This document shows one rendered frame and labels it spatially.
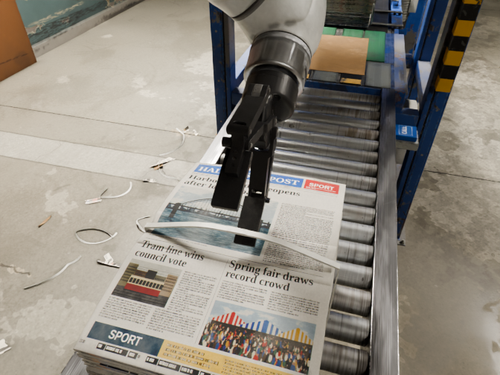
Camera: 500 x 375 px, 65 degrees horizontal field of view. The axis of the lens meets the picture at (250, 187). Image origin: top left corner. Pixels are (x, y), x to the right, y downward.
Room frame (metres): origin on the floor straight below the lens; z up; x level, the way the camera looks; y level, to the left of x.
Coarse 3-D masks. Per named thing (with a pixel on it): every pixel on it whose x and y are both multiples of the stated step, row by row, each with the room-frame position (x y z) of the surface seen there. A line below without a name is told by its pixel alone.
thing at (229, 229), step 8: (152, 224) 0.42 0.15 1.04; (160, 224) 0.41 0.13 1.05; (168, 224) 0.41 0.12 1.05; (176, 224) 0.40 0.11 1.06; (184, 224) 0.40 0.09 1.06; (192, 224) 0.40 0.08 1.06; (200, 224) 0.39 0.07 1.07; (208, 224) 0.39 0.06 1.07; (216, 224) 0.39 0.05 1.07; (232, 232) 0.38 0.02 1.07; (240, 232) 0.37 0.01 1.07; (248, 232) 0.37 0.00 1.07; (256, 232) 0.38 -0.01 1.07; (272, 240) 0.36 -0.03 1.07; (280, 240) 0.36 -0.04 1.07; (288, 248) 0.35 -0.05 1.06; (296, 248) 0.36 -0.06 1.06; (312, 256) 0.35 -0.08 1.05; (320, 256) 0.35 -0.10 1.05; (328, 264) 0.34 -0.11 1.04; (336, 264) 0.34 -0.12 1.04
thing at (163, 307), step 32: (128, 256) 0.36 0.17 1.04; (160, 256) 0.36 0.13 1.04; (192, 256) 0.36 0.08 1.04; (128, 288) 0.31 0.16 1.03; (160, 288) 0.31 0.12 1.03; (192, 288) 0.31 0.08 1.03; (224, 288) 0.31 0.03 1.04; (256, 288) 0.31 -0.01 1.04; (288, 288) 0.31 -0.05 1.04; (320, 288) 0.31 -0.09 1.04; (96, 320) 0.27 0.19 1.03; (128, 320) 0.27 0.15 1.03; (160, 320) 0.26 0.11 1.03; (192, 320) 0.26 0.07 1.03; (224, 320) 0.26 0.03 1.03; (256, 320) 0.26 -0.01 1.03; (288, 320) 0.26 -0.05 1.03; (320, 320) 0.26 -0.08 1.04; (96, 352) 0.23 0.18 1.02; (128, 352) 0.23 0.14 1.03; (160, 352) 0.23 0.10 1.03; (192, 352) 0.22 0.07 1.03; (224, 352) 0.22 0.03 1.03; (256, 352) 0.22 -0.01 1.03; (288, 352) 0.22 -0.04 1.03; (320, 352) 0.22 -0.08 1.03
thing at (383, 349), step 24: (384, 96) 1.34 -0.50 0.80; (384, 120) 1.16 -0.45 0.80; (384, 144) 1.01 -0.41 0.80; (384, 168) 0.89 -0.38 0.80; (384, 192) 0.78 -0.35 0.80; (384, 216) 0.69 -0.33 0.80; (384, 240) 0.61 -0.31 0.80; (384, 264) 0.54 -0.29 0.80; (384, 288) 0.48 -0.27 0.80; (384, 312) 0.42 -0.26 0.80; (384, 336) 0.37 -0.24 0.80; (384, 360) 0.33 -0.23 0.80
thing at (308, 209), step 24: (192, 168) 0.58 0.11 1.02; (216, 168) 0.58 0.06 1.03; (192, 192) 0.50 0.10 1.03; (288, 192) 0.50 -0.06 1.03; (312, 192) 0.50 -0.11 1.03; (336, 192) 0.51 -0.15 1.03; (192, 216) 0.44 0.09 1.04; (216, 216) 0.44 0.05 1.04; (264, 216) 0.44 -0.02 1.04; (288, 216) 0.44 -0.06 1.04; (312, 216) 0.44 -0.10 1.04; (336, 216) 0.44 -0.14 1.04; (312, 240) 0.39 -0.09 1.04; (336, 240) 0.39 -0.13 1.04
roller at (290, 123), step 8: (288, 120) 1.16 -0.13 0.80; (296, 120) 1.16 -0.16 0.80; (288, 128) 1.14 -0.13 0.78; (296, 128) 1.13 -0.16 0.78; (304, 128) 1.13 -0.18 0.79; (312, 128) 1.12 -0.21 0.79; (320, 128) 1.12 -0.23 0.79; (328, 128) 1.11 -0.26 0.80; (336, 128) 1.11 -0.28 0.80; (344, 128) 1.11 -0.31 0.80; (352, 128) 1.11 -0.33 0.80; (360, 128) 1.11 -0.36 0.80; (352, 136) 1.08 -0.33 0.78; (360, 136) 1.08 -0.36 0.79; (368, 136) 1.07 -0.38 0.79; (376, 136) 1.07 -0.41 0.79
